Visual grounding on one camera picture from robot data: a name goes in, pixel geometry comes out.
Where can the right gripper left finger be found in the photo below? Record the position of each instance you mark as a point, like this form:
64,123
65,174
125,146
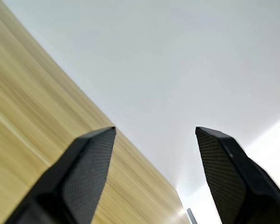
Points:
74,182

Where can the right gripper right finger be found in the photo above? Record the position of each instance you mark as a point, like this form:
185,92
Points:
238,182

